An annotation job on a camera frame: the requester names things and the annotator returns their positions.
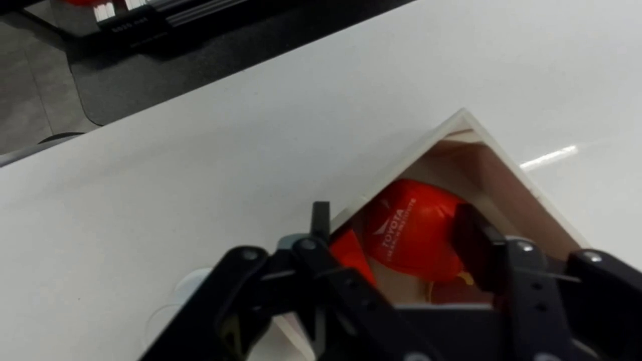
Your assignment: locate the white square box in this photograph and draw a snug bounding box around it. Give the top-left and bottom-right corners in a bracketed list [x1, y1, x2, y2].
[268, 106, 595, 361]

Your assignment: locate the clear plastic cup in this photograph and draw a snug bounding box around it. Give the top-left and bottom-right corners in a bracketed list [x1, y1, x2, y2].
[143, 265, 224, 361]

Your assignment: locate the orange round squeeze toy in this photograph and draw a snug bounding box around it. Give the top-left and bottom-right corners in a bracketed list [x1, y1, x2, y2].
[363, 177, 474, 284]

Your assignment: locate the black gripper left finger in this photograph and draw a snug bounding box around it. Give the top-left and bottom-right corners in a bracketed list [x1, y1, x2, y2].
[139, 199, 406, 361]

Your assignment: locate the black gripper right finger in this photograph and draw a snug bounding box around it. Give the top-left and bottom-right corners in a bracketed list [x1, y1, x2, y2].
[454, 203, 642, 361]

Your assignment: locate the black equipment with labels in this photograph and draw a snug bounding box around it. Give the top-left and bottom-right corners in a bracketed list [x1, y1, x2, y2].
[27, 0, 270, 49]

